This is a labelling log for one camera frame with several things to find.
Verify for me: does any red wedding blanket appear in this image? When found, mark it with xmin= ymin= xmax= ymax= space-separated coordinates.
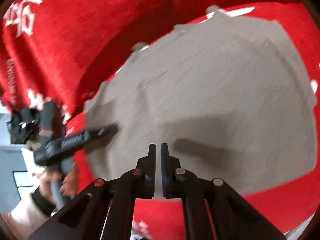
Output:
xmin=1 ymin=0 xmax=319 ymax=239

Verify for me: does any grey garment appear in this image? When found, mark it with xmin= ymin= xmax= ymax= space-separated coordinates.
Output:
xmin=84 ymin=11 xmax=317 ymax=193

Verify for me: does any person's left forearm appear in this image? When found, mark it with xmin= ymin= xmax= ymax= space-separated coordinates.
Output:
xmin=1 ymin=188 xmax=56 ymax=239

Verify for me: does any black jacket with zipper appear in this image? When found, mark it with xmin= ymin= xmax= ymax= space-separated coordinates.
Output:
xmin=7 ymin=107 xmax=41 ymax=145

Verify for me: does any person's left hand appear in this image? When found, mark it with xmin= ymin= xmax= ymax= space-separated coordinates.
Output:
xmin=38 ymin=162 xmax=79 ymax=209

